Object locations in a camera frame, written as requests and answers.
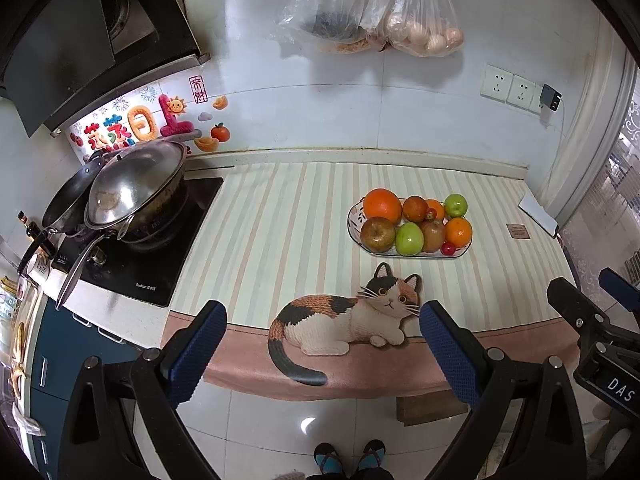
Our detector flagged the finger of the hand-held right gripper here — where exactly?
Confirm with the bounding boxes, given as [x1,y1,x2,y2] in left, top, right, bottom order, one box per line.
[546,277,610,347]
[598,267,640,312]

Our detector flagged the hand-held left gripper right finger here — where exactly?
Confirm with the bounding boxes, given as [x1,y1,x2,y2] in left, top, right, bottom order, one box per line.
[419,300,591,480]

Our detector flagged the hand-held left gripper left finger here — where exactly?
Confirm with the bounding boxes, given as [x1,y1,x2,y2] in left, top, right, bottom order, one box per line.
[50,300,228,480]

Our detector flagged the lime green apple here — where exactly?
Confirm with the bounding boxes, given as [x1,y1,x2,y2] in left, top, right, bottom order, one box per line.
[396,222,425,256]

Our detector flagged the medium orange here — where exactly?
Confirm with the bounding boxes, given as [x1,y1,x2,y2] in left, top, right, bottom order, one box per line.
[445,216,473,248]

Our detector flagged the brownish red apple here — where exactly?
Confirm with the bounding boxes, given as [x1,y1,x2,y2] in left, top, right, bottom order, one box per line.
[360,216,397,253]

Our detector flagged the dark green apple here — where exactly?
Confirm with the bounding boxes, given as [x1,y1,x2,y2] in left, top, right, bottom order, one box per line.
[444,193,469,218]

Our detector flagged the oval floral ceramic plate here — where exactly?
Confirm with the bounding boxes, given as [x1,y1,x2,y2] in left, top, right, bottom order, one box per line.
[347,195,474,259]

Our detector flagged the brown wooden block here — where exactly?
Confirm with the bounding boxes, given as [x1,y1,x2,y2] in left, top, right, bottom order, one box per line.
[396,396,473,427]

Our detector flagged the patterned glass door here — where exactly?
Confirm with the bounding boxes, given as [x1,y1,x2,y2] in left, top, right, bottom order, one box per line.
[555,95,640,281]

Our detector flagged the white notebook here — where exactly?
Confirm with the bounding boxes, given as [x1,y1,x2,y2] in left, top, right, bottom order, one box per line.
[518,191,560,237]

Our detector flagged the black induction stove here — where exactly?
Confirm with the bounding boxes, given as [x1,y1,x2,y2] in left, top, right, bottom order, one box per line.
[50,175,225,308]

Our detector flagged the blue striped slipper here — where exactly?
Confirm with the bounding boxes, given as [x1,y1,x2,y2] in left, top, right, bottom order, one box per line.
[357,439,387,471]
[314,442,346,476]

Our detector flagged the steel wok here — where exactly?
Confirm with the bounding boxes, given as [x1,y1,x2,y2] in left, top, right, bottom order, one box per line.
[55,175,193,311]

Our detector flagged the blue kitchen cabinet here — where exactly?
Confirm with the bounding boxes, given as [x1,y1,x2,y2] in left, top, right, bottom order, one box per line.
[20,300,166,480]

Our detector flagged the striped cat print mat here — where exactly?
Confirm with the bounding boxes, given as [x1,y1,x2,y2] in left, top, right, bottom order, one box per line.
[160,160,581,403]

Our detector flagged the large orange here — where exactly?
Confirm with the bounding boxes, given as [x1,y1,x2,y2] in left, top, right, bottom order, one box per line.
[363,188,403,226]

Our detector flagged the steel wok lid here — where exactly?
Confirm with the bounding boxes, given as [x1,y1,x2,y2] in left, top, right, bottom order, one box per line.
[84,141,187,226]

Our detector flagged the black plug charger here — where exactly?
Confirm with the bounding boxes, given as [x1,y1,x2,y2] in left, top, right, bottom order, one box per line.
[539,84,562,112]

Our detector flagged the steel frying pan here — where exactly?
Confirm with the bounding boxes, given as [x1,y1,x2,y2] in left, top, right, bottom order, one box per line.
[41,152,108,233]

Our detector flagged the dark sauce bottle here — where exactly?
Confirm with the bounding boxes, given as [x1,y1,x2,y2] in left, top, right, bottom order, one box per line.
[16,210,53,261]

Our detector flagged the clear plastic bag of eggs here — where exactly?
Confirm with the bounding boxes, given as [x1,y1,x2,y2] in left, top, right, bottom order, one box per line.
[360,0,465,58]

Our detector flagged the black range hood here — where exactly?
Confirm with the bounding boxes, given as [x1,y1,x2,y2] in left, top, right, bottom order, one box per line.
[0,0,211,138]

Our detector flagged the clear plastic bag dark contents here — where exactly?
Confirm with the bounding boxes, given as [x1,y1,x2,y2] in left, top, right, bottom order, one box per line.
[268,0,396,53]

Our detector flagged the white charger cable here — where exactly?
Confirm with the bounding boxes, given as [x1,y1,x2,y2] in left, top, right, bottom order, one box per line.
[540,97,568,141]

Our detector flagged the white wall socket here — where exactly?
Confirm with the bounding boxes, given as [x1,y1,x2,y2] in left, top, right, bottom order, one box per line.
[480,64,513,103]
[506,75,537,110]

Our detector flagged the colourful letter wall sticker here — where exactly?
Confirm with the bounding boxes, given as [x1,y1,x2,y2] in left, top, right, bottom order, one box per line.
[67,85,203,161]

